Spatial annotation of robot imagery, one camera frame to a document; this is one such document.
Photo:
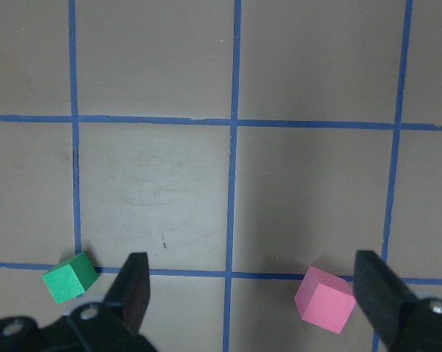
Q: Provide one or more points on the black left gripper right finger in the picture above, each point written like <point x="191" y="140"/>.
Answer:
<point x="383" y="297"/>

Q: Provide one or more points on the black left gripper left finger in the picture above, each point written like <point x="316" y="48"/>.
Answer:
<point x="128" y="296"/>

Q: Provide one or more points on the pink foam cube centre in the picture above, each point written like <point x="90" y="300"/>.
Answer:
<point x="324" y="300"/>

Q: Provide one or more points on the green foam cube near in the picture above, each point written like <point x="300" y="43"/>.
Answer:
<point x="70" y="278"/>

